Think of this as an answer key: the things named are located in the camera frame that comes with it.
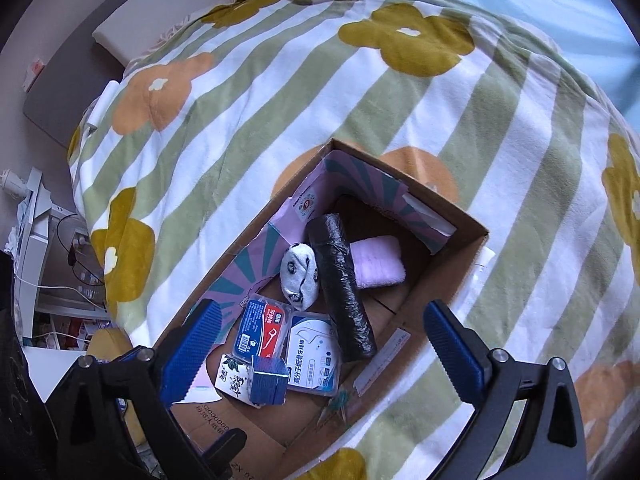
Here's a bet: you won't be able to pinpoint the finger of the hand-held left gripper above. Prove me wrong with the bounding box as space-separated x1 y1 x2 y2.
200 430 248 480

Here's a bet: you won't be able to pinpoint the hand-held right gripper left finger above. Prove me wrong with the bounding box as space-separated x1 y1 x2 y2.
45 298 236 480

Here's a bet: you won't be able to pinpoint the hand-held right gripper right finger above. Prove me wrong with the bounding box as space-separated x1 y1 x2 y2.
422 300 588 480

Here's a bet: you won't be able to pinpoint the white printed tissue pack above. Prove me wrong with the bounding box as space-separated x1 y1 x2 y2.
214 353 263 408

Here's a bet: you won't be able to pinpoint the small dark blue box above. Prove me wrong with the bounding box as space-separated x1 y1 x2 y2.
249 355 290 406

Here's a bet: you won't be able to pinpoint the cardboard box with printed lining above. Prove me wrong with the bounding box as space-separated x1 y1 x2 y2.
150 137 491 466

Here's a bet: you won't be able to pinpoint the clear floss pick box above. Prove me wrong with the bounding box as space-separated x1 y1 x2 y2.
285 311 343 396

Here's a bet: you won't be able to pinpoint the black garbage bag roll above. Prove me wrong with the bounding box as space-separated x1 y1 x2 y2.
306 213 378 361

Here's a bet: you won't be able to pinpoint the white and black sock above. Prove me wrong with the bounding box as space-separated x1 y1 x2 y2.
280 241 321 309

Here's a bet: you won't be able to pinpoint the red and blue floss box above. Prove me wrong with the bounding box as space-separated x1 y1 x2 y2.
232 294 292 361

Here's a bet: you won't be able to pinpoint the yellow stool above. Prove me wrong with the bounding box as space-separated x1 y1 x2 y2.
85 327 151 446

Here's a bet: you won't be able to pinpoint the pink folded towel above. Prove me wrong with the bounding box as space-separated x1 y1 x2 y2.
348 236 407 289

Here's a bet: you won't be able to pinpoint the teal frilled toothpicks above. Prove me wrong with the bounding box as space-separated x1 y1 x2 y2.
320 390 361 426

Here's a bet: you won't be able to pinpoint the dark cloth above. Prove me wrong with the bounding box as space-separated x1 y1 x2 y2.
0 250 66 480

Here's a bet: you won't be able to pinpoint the white desk lamp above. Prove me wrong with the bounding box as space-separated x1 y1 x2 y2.
0 169 28 196

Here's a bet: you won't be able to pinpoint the striped flower print blanket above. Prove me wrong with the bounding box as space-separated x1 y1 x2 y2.
67 0 640 480

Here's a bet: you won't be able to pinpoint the grey board with red sticker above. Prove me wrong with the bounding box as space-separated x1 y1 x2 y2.
22 42 126 148

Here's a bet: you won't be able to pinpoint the white pillow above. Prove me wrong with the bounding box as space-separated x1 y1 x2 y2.
91 0 273 67

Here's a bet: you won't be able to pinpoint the white cable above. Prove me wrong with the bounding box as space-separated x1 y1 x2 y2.
15 270 111 311

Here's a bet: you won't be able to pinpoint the black cable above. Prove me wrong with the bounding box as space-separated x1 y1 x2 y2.
55 212 108 286

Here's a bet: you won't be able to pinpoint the white shelf with cables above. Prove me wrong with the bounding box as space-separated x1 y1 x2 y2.
12 167 116 356

